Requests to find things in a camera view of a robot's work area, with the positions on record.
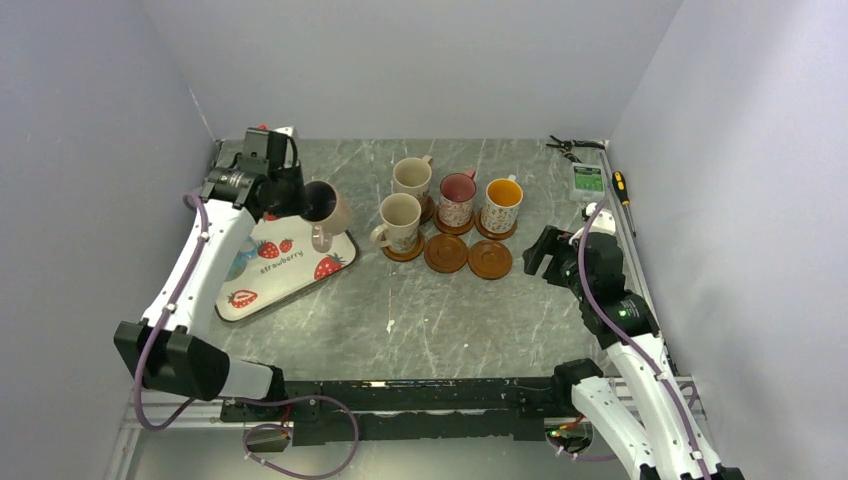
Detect white green electronic device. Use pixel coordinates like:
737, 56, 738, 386
568, 162, 605, 203

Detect black pliers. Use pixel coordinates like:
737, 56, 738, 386
545, 135, 606, 163

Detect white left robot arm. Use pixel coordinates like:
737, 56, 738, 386
113, 126, 306, 420

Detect white strawberry serving tray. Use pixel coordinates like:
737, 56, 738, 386
215, 217, 359, 322

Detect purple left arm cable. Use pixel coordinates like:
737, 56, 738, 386
132, 192, 361, 480

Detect pink mug purple interior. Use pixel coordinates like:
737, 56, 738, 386
300, 181, 352, 253

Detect orange interior white mug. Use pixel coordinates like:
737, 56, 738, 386
482, 175, 524, 233

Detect cream patterned mug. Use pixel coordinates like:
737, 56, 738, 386
392, 155, 433, 210

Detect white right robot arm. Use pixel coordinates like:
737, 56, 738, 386
522, 226, 744, 479

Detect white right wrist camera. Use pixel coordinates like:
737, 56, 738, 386
583, 202, 617, 236

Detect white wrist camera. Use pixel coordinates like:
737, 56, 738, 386
258, 123, 299, 163
583, 202, 617, 236

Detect yellow black screwdriver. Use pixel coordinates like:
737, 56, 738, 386
612, 170, 637, 237

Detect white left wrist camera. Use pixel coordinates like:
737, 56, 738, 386
258, 123, 299, 163

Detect dark brown wooden coaster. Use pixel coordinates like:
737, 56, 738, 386
468, 240, 513, 280

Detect black base frame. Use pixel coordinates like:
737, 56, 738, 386
221, 377, 579, 446

